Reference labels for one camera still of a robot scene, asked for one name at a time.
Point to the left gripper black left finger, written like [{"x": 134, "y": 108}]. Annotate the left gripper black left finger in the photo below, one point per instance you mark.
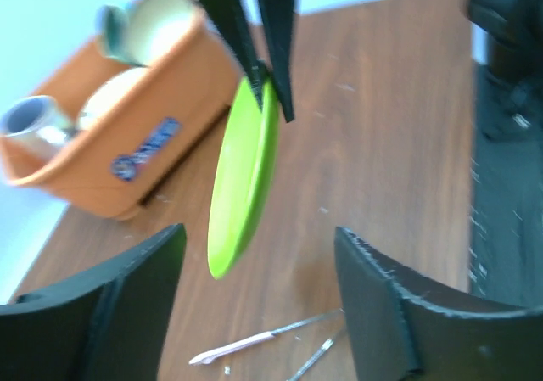
[{"x": 106, "y": 323}]

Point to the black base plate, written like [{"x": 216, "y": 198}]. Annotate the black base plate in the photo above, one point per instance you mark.
[{"x": 505, "y": 248}]

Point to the lavender mug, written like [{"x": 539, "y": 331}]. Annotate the lavender mug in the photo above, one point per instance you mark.
[{"x": 39, "y": 126}]

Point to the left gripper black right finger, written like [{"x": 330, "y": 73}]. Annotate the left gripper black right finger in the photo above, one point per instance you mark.
[{"x": 405, "y": 326}]

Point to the green ceramic mug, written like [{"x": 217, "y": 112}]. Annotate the green ceramic mug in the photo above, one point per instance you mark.
[{"x": 119, "y": 34}]

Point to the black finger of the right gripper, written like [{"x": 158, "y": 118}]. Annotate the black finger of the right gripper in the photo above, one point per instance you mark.
[
  {"x": 229, "y": 18},
  {"x": 278, "y": 21}
]

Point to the small cream floral plate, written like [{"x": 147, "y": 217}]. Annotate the small cream floral plate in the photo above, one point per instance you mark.
[{"x": 108, "y": 95}]

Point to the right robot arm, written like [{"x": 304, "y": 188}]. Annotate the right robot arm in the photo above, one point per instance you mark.
[{"x": 514, "y": 64}]

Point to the orange plastic bin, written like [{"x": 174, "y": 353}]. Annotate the orange plastic bin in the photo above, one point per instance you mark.
[{"x": 109, "y": 169}]

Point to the small lime green plate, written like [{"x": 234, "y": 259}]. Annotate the small lime green plate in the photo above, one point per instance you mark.
[{"x": 244, "y": 173}]

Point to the cream bowl with dark rim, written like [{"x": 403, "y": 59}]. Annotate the cream bowl with dark rim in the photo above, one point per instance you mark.
[{"x": 153, "y": 27}]

